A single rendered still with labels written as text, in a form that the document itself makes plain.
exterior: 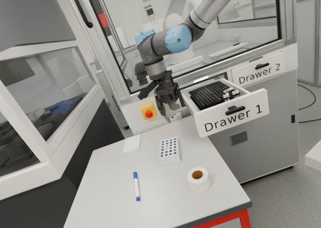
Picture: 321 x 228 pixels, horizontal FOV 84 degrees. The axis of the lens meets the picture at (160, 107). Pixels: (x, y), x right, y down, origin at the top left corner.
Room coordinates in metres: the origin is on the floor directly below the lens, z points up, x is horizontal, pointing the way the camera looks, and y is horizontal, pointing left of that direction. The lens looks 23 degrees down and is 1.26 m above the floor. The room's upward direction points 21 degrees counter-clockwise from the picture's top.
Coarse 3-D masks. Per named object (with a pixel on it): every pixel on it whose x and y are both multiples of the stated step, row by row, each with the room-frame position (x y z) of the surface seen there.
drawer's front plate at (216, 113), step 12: (240, 96) 0.60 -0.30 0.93; (252, 96) 0.59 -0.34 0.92; (264, 96) 0.59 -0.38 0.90; (216, 108) 0.59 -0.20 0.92; (252, 108) 0.59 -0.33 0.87; (264, 108) 0.59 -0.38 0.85; (204, 120) 0.59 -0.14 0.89; (216, 120) 0.59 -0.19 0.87; (240, 120) 0.59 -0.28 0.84; (204, 132) 0.59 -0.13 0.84; (216, 132) 0.59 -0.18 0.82
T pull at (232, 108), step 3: (234, 105) 0.59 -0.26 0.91; (228, 108) 0.58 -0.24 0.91; (231, 108) 0.57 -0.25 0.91; (234, 108) 0.57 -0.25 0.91; (237, 108) 0.56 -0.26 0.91; (240, 108) 0.55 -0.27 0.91; (243, 108) 0.55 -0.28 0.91; (228, 111) 0.56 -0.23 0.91; (231, 111) 0.56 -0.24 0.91; (234, 111) 0.55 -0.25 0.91; (237, 111) 0.55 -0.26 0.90; (225, 114) 0.56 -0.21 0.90; (228, 114) 0.56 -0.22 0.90
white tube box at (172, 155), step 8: (176, 136) 0.70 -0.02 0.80; (160, 144) 0.69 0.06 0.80; (168, 144) 0.67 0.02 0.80; (176, 144) 0.65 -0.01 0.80; (160, 152) 0.63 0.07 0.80; (168, 152) 0.61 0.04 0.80; (176, 152) 0.60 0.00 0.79; (160, 160) 0.60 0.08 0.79; (168, 160) 0.59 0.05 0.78; (176, 160) 0.58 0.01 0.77
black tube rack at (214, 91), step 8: (200, 88) 0.91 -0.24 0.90; (208, 88) 0.86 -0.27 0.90; (216, 88) 0.82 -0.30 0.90; (224, 88) 0.79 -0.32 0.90; (192, 96) 0.84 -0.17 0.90; (200, 96) 0.80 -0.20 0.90; (208, 96) 0.76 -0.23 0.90; (216, 96) 0.73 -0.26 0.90; (200, 104) 0.72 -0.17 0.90; (216, 104) 0.72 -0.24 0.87
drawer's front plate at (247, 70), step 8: (272, 56) 0.90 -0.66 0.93; (280, 56) 0.90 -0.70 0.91; (248, 64) 0.90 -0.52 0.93; (256, 64) 0.90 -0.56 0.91; (272, 64) 0.90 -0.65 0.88; (280, 64) 0.90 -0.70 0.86; (232, 72) 0.91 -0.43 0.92; (240, 72) 0.90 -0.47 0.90; (248, 72) 0.90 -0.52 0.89; (256, 72) 0.90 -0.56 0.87; (264, 72) 0.90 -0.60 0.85; (272, 72) 0.90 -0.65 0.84; (280, 72) 0.90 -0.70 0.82; (240, 80) 0.90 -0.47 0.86; (248, 80) 0.90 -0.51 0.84; (256, 80) 0.90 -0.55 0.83
